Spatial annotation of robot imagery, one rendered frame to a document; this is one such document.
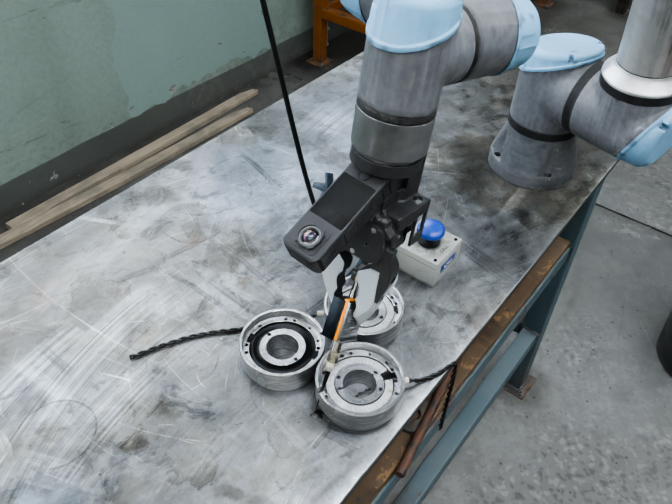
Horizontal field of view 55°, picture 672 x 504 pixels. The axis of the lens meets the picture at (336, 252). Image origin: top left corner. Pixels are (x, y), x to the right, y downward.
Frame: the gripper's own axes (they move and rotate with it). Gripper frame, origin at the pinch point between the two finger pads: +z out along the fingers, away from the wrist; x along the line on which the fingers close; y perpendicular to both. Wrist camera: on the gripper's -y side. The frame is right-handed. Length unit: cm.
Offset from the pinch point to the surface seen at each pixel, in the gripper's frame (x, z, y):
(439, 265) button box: -0.9, 4.5, 21.3
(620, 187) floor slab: 7, 65, 194
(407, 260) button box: 3.7, 6.0, 20.6
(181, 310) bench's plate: 22.6, 12.5, -4.6
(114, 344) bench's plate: 24.5, 13.8, -13.9
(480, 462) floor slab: -10, 83, 61
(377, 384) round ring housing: -5.8, 8.3, 0.7
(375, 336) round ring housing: -1.6, 7.0, 5.7
